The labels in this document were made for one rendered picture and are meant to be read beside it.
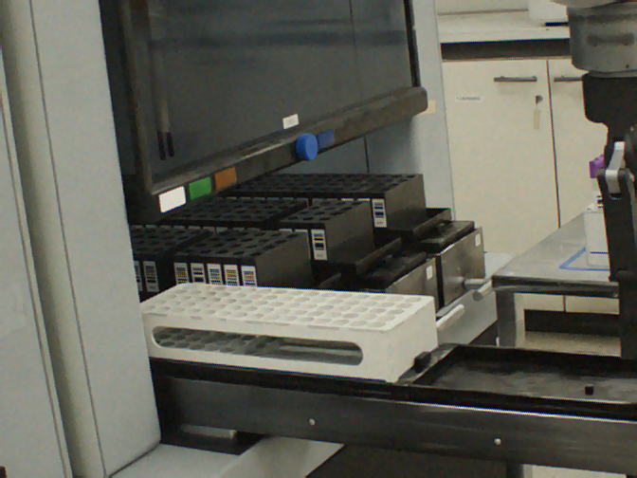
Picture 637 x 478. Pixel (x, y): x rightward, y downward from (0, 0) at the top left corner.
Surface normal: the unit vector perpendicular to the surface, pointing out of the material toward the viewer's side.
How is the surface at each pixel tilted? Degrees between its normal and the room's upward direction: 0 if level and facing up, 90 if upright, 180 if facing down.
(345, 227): 90
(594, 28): 90
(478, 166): 90
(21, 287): 90
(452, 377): 0
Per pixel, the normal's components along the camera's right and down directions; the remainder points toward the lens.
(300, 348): -0.11, -0.97
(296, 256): 0.86, 0.03
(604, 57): -0.50, 0.26
